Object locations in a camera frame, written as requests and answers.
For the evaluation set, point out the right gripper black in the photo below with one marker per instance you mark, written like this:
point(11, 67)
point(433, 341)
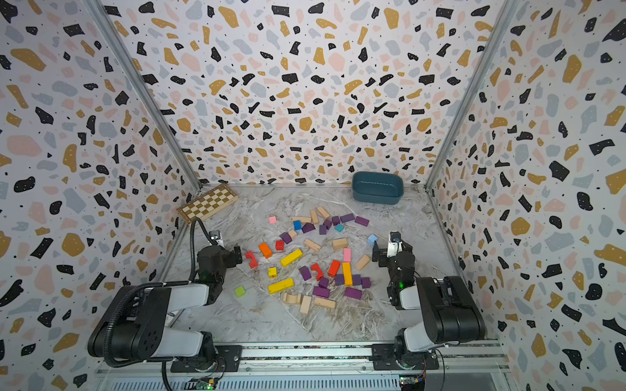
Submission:
point(384, 257)

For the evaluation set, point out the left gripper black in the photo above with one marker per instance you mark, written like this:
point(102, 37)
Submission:
point(231, 261)

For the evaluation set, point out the purple brick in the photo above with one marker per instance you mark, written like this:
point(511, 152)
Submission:
point(362, 221)
point(353, 293)
point(305, 273)
point(321, 292)

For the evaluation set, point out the teal storage bin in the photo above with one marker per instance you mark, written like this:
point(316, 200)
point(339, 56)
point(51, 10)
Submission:
point(377, 188)

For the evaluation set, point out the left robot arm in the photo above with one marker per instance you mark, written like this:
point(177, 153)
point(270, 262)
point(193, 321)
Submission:
point(133, 329)

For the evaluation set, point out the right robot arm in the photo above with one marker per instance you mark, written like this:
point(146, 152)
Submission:
point(449, 314)

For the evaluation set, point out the red arch brick left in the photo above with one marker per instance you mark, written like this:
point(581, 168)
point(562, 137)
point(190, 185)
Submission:
point(253, 262)

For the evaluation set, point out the red arch brick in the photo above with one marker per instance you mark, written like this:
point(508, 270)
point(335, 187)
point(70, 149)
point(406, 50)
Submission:
point(317, 269)
point(253, 262)

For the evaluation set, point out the natural wood brick right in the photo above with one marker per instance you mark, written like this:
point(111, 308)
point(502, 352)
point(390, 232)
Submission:
point(363, 262)

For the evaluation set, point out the green cube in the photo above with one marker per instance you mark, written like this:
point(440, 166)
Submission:
point(239, 292)

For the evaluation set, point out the upright yellow brick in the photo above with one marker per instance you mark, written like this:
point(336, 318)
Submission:
point(347, 274)

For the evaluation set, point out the orange brick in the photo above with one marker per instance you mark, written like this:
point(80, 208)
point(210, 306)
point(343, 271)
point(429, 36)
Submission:
point(265, 250)

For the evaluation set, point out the wooden chessboard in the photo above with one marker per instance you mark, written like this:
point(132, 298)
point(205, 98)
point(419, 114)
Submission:
point(209, 204)

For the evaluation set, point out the long yellow brick lower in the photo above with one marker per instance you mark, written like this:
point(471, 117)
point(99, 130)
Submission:
point(281, 286)

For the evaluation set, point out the long yellow brick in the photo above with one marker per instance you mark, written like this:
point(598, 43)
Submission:
point(292, 257)
point(281, 286)

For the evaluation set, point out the long yellow brick upper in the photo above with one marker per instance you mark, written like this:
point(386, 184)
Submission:
point(292, 257)

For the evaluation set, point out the natural wood arch brick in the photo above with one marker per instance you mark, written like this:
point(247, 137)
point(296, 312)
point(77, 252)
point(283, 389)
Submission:
point(291, 299)

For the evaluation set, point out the red arch brick centre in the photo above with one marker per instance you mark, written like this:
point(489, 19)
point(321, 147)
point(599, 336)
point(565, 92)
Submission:
point(317, 269)

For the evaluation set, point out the natural wood flat brick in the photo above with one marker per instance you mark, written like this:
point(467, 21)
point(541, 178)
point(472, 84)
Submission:
point(325, 303)

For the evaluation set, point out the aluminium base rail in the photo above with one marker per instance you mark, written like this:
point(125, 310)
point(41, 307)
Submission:
point(369, 365)

